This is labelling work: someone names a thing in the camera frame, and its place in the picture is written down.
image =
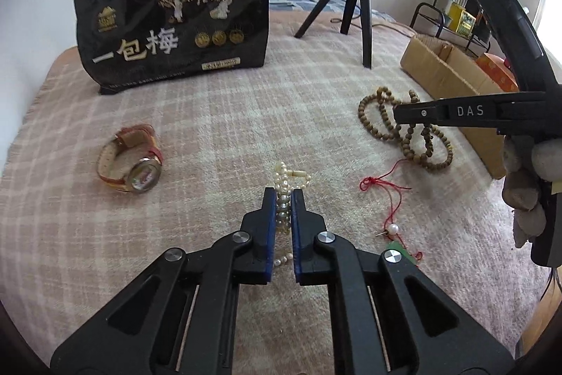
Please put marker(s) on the cardboard box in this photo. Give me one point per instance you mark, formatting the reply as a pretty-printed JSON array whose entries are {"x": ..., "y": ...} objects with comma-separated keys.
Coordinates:
[{"x": 421, "y": 63}]

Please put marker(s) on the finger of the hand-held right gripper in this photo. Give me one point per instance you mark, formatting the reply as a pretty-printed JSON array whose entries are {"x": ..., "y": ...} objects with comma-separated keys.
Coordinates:
[
  {"x": 522, "y": 45},
  {"x": 470, "y": 111}
]

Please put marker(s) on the yellow crate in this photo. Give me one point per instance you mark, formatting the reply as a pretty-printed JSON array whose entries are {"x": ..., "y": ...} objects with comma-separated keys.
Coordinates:
[{"x": 465, "y": 21}]

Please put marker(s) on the window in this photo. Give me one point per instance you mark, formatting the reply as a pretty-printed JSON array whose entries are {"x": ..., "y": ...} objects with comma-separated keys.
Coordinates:
[{"x": 551, "y": 19}]

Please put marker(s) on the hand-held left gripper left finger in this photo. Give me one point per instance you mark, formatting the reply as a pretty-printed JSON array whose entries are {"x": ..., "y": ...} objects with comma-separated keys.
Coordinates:
[{"x": 271, "y": 225}]

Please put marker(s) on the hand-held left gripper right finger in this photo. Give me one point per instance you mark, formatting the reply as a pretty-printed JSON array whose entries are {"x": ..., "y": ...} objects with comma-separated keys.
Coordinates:
[{"x": 297, "y": 225}]

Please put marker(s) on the black mini tripod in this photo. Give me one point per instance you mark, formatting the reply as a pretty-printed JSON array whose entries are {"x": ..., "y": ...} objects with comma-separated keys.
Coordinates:
[{"x": 366, "y": 28}]

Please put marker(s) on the orange cloth covered table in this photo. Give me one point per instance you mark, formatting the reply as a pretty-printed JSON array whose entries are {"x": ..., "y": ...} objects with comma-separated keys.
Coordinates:
[{"x": 496, "y": 69}]

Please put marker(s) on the person's right hand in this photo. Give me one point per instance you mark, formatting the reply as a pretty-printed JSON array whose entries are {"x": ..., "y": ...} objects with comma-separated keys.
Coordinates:
[{"x": 524, "y": 186}]

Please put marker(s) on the black printed bag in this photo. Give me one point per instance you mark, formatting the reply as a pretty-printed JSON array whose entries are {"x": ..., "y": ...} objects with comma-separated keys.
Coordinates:
[{"x": 175, "y": 19}]

